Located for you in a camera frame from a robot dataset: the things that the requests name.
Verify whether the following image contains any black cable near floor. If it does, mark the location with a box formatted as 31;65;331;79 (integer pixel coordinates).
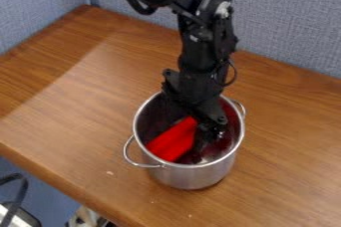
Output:
0;172;30;227

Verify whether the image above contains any metal pot with handles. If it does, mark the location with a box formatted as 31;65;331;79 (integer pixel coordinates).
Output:
124;93;247;190

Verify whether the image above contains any grey box under table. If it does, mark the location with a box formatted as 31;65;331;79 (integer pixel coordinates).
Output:
0;204;42;227

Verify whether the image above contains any red ribbed object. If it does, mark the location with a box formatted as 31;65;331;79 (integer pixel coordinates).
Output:
148;116;197;162

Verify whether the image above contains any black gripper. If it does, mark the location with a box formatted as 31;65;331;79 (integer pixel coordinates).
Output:
164;69;228;164

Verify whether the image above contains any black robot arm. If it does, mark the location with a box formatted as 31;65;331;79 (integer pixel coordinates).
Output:
128;0;239;161

